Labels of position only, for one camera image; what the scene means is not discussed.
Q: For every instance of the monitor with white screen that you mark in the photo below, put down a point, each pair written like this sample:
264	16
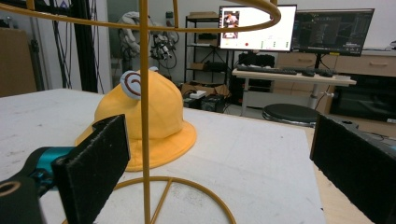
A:
264	31

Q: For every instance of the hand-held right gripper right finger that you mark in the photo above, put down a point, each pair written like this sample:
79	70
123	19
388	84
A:
358	161

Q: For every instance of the black computer box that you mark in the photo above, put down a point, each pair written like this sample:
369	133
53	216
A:
257	59

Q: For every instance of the light wooden office desk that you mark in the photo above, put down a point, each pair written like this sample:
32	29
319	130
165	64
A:
299	77

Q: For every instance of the flat cardboard box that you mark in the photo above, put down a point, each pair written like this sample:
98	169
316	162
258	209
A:
203	14

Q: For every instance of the black metal shelf rack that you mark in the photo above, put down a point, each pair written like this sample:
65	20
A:
194	46

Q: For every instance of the monitor with dark screen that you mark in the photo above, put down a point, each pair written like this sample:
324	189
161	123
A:
333	31

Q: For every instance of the black equipment case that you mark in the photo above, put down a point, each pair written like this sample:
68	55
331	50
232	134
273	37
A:
208	103

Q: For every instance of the black glass-front cabinet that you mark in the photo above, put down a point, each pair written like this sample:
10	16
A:
364	98

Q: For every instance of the white small box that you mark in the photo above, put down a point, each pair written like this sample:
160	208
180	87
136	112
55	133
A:
198	94

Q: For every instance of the open cardboard box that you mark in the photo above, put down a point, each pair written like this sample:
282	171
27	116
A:
211	88

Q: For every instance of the brown board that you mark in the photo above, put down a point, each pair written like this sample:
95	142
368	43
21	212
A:
15	62

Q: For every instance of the black round stool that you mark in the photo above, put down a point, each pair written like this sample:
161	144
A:
291	113

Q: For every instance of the black metal frame stand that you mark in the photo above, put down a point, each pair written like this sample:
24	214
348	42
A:
84	46

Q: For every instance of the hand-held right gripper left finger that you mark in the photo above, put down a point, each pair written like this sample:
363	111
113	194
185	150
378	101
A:
93	161

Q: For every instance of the yellow metal hat stand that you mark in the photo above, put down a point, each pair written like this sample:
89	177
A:
144	93

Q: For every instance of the yellow bucket hat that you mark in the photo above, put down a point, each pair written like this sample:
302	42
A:
163	109

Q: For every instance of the black keyboard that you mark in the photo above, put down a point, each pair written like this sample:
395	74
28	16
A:
264	69
311	71

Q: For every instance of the light wooden drawer cabinet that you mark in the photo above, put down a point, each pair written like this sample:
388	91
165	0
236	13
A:
358	63

